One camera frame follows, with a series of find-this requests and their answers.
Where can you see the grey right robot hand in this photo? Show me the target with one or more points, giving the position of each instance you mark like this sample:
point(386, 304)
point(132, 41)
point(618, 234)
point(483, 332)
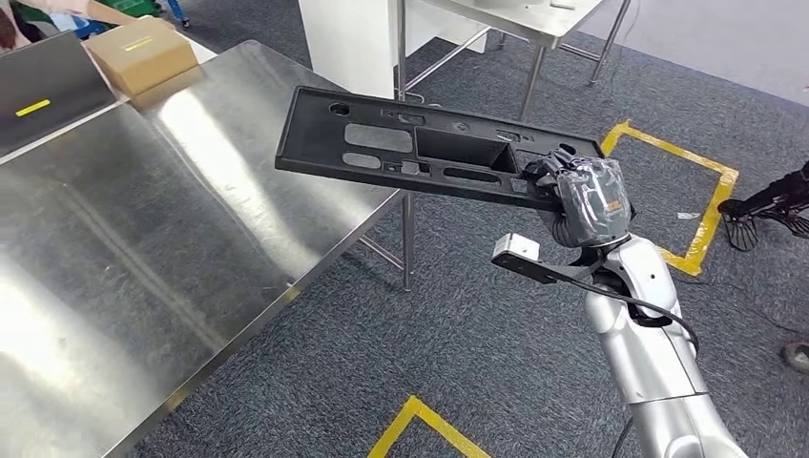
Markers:
point(594, 202)

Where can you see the cardboard box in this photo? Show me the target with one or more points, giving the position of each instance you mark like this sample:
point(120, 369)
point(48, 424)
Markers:
point(145, 63)

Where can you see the small stainless steel table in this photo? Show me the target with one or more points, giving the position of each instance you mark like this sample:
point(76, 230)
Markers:
point(524, 19)

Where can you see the yellow floor tape square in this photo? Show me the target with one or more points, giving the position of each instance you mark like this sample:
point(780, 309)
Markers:
point(442, 428)
point(682, 150)

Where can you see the white paper scrap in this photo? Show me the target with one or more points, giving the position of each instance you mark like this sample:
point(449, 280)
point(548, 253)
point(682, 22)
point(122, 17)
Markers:
point(689, 215)

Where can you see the stainless steel workbench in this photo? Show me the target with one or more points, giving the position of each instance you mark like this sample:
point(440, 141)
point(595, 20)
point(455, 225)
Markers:
point(158, 253)

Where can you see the grey panel with yellow mark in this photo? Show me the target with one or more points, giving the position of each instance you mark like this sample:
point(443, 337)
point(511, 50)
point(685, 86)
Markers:
point(57, 76)

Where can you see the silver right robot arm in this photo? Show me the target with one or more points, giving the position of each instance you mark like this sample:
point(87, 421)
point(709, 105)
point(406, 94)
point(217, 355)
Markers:
point(651, 373)

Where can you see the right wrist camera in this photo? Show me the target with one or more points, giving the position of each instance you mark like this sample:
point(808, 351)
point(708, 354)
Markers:
point(515, 248)

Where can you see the green plastic crate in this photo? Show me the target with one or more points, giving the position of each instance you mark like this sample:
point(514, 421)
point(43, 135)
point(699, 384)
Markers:
point(133, 6)

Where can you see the black plastic panel part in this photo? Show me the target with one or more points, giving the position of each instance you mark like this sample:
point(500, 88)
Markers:
point(306, 142)

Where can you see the black humanoid robot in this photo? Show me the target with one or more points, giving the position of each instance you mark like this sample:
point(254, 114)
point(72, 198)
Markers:
point(777, 193)

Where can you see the white cabinet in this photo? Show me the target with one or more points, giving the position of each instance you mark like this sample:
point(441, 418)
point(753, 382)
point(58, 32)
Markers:
point(347, 44)

